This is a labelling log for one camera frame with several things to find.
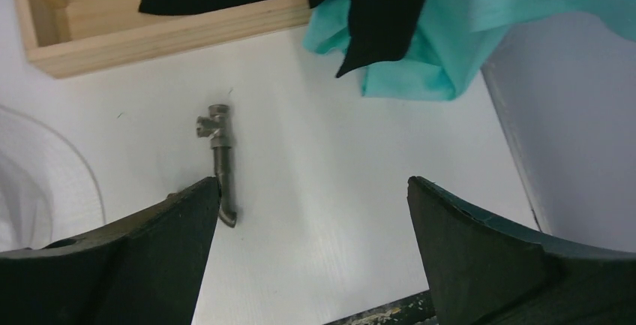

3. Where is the white bucket hat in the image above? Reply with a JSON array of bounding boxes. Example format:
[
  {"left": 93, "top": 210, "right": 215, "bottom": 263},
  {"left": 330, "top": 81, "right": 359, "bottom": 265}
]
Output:
[{"left": 1, "top": 106, "right": 107, "bottom": 251}]

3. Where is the wooden clothes rack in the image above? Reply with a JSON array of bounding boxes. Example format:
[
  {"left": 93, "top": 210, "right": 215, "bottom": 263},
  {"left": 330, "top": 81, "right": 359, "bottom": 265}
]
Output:
[{"left": 14, "top": 0, "right": 311, "bottom": 79}]

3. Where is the teal garment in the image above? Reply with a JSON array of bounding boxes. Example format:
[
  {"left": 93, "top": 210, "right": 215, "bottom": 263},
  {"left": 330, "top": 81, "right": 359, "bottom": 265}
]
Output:
[{"left": 303, "top": 0, "right": 636, "bottom": 102}]

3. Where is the silver angle valve fitting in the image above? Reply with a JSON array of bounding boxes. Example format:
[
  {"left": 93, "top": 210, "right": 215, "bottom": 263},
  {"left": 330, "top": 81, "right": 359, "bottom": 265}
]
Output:
[{"left": 196, "top": 104, "right": 234, "bottom": 149}]

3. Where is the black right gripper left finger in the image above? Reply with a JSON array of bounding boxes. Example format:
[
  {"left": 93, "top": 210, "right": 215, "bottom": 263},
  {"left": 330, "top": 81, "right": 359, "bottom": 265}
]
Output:
[{"left": 1, "top": 177, "right": 219, "bottom": 324}]

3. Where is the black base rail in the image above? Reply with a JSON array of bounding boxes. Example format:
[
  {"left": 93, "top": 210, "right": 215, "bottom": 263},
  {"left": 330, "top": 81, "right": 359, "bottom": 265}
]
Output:
[{"left": 328, "top": 290, "right": 439, "bottom": 325}]

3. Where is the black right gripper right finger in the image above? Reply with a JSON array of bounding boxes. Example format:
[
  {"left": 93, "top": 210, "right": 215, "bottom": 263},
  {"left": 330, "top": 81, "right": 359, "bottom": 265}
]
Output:
[{"left": 407, "top": 176, "right": 635, "bottom": 324}]

